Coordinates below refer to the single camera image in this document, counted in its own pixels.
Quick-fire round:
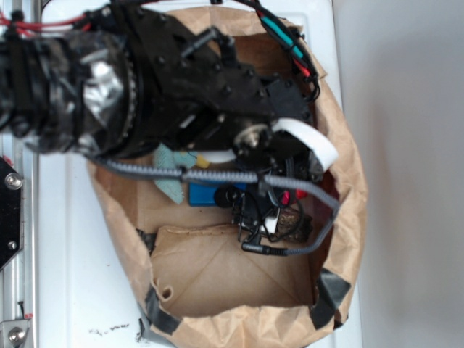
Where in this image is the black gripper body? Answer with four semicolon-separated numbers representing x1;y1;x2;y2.
126;3;325;178

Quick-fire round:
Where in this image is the white curved gripper finger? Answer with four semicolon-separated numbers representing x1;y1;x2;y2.
272;117;339;170

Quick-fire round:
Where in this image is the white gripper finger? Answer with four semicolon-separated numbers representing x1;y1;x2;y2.
202;150;235;163

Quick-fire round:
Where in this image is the red paper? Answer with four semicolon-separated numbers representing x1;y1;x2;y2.
281;189;308;205

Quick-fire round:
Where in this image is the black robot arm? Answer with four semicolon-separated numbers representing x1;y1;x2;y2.
1;1;339;182

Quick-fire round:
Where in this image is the yellow foam piece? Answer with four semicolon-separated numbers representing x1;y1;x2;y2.
196;154;210;169

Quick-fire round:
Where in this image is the blue rectangular block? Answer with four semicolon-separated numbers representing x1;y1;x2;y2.
188;183;246;208

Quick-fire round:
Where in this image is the light blue terry cloth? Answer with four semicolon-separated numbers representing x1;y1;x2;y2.
152;144;197;204

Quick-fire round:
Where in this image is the dark brown rough block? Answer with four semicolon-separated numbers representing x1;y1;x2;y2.
271;207;312;243

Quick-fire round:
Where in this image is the brown paper bag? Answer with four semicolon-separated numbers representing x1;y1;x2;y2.
86;7;369;348

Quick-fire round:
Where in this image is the white plastic tray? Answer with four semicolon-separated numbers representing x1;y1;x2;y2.
33;1;363;347

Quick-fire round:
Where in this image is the grey braided cable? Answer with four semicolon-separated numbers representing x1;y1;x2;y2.
86;154;341;258

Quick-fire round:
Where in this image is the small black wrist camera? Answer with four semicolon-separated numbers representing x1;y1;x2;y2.
213;183;281;244

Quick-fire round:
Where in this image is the black mounting bracket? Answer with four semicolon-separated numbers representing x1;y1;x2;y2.
1;156;24;270

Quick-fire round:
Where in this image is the aluminium frame rail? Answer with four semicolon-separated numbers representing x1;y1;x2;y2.
0;0;41;348

